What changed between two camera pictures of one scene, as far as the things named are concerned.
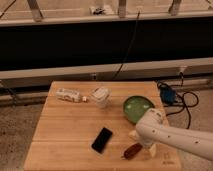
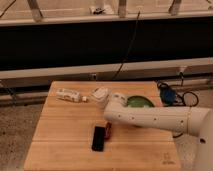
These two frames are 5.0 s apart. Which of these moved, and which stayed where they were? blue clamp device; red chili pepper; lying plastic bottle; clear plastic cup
Moved: red chili pepper
Stayed: clear plastic cup; lying plastic bottle; blue clamp device
